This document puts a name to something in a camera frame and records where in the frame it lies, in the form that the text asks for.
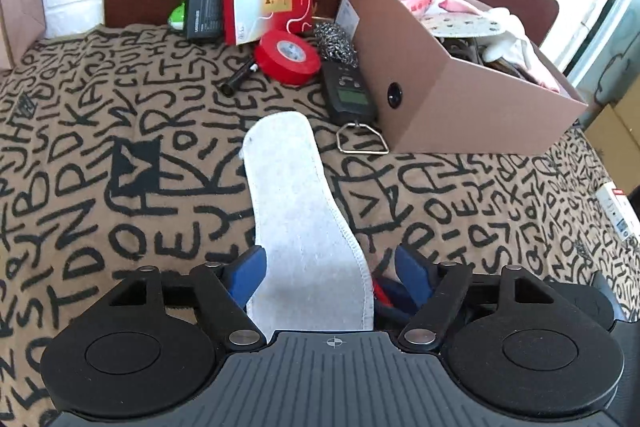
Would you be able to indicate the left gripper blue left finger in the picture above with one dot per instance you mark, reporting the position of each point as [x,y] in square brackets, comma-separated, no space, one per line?
[222,293]

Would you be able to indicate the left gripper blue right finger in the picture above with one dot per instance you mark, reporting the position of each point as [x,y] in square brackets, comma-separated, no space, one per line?
[438,290]

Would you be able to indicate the white shoe insole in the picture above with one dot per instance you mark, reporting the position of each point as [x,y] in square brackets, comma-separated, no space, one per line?
[317,277]

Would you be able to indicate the red tape roll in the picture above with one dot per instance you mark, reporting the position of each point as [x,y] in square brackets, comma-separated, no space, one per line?
[286,58]

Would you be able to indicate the white red small box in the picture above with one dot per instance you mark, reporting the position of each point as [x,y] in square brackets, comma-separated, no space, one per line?
[617,208]

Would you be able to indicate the brown letter pattern blanket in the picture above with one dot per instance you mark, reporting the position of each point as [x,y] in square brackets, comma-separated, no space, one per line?
[118,151]

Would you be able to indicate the black marker pen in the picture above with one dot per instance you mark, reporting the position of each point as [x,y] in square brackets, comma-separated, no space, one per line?
[233,84]

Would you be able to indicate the black digital hanging scale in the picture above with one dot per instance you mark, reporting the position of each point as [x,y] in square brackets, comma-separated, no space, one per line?
[350,104]

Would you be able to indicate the stacked cardboard boxes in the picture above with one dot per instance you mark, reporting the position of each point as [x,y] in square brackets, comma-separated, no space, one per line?
[614,134]

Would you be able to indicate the brown cardboard storage box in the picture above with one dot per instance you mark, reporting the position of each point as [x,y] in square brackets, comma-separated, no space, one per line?
[431,102]

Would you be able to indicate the steel wool scrubber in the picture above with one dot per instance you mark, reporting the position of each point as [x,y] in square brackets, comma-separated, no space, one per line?
[334,45]

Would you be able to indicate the white pink glove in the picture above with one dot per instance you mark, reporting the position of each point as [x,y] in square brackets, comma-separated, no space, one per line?
[512,45]

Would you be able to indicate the floral round hand mirror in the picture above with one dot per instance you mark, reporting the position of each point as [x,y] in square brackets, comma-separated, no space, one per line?
[460,25]

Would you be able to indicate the green bottle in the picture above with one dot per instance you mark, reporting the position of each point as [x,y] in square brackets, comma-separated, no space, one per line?
[176,17]

